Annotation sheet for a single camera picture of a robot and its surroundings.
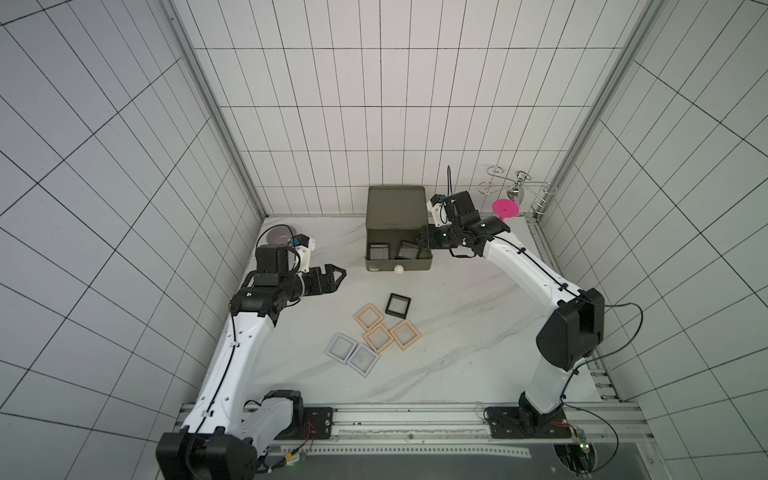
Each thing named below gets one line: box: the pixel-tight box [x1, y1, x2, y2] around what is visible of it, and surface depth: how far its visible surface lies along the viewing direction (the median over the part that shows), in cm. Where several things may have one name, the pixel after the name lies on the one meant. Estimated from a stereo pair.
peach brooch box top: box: [353, 303, 384, 332], surface depth 93 cm
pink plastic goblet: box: [492, 198, 520, 223], surface depth 85 cm
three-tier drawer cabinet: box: [365, 186, 433, 272], surface depth 93 cm
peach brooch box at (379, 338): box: [364, 323, 394, 353], surface depth 89 cm
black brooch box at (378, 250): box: [367, 242, 391, 260], surface depth 92 cm
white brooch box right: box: [347, 343, 380, 378], surface depth 85 cm
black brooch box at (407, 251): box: [394, 240, 419, 260], surface depth 92 cm
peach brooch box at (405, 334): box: [390, 319, 420, 351], surface depth 89 cm
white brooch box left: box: [325, 333, 357, 365], surface depth 87 cm
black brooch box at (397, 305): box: [385, 293, 411, 319], surface depth 95 cm
